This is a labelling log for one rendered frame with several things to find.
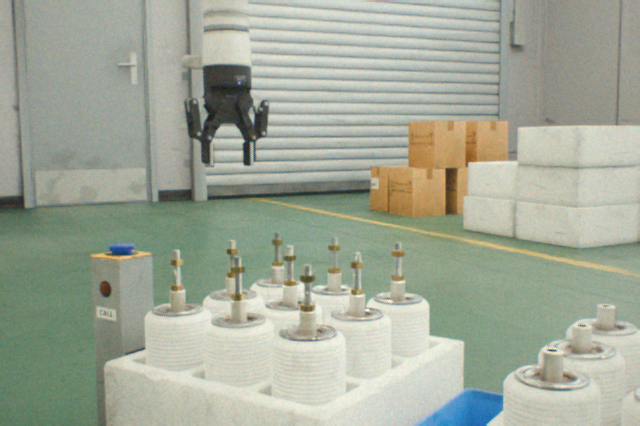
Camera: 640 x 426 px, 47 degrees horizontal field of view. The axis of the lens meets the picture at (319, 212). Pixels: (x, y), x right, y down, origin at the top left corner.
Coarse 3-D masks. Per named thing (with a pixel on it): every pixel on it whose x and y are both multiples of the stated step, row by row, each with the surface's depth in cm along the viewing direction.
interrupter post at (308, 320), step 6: (300, 312) 93; (306, 312) 93; (312, 312) 93; (300, 318) 93; (306, 318) 93; (312, 318) 93; (300, 324) 94; (306, 324) 93; (312, 324) 93; (300, 330) 94; (306, 330) 93; (312, 330) 93
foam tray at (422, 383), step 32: (448, 352) 111; (128, 384) 104; (160, 384) 100; (192, 384) 97; (224, 384) 96; (256, 384) 96; (352, 384) 97; (384, 384) 96; (416, 384) 103; (448, 384) 112; (128, 416) 104; (160, 416) 100; (192, 416) 97; (224, 416) 93; (256, 416) 90; (288, 416) 87; (320, 416) 85; (352, 416) 89; (384, 416) 96; (416, 416) 104
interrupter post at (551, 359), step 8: (544, 352) 75; (552, 352) 75; (560, 352) 75; (544, 360) 75; (552, 360) 75; (560, 360) 75; (544, 368) 75; (552, 368) 75; (560, 368) 75; (544, 376) 75; (552, 376) 75; (560, 376) 75
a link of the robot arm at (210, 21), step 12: (204, 0) 111; (216, 0) 109; (228, 0) 109; (240, 0) 110; (204, 12) 111; (216, 12) 110; (228, 12) 110; (240, 12) 111; (204, 24) 111; (216, 24) 110; (228, 24) 110; (240, 24) 111
